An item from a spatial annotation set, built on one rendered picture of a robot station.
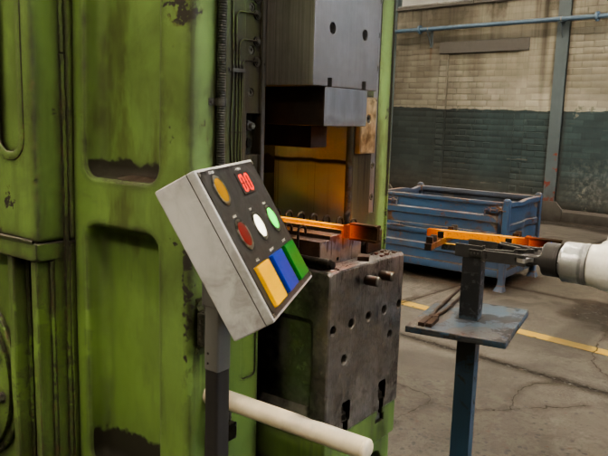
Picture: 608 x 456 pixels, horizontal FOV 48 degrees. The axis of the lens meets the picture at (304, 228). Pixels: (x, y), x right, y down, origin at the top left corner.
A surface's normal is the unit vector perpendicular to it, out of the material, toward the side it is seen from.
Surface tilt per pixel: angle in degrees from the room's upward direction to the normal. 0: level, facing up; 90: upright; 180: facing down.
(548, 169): 90
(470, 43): 90
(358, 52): 90
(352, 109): 90
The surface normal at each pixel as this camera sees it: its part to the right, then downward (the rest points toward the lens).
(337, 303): 0.81, 0.12
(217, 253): -0.19, 0.15
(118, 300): -0.59, 0.11
